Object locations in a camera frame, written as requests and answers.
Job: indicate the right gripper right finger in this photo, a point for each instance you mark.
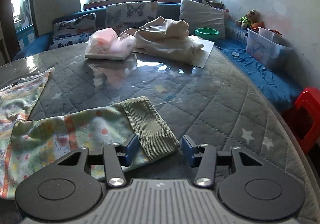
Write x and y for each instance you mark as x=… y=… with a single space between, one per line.
x=203 y=157

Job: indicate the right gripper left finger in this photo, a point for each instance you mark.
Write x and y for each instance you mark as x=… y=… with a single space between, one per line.
x=116 y=156

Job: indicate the colourful patterned child's shirt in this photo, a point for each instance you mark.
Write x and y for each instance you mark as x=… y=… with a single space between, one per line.
x=28 y=146

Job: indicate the pink tissue pack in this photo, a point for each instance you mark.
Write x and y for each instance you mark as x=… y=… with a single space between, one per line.
x=105 y=44

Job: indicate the green plastic bowl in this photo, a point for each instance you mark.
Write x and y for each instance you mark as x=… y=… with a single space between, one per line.
x=207 y=33

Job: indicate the cream crumpled garment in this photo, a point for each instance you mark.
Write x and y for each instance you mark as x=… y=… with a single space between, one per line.
x=164 y=38

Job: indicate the translucent storage box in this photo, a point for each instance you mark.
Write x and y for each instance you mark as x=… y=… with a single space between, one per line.
x=268 y=48

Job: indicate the blue sofa bench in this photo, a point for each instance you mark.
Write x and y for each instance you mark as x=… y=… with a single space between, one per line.
x=277 y=86

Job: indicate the small butterfly cushion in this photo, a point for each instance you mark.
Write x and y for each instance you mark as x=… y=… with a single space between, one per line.
x=73 y=31

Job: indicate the grey square pillow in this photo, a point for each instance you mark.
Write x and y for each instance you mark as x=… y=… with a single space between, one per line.
x=199 y=15

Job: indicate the large butterfly cushion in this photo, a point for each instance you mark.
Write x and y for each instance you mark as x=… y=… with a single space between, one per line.
x=126 y=15

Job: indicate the teddy bear toy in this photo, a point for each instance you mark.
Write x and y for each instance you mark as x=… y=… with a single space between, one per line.
x=251 y=20

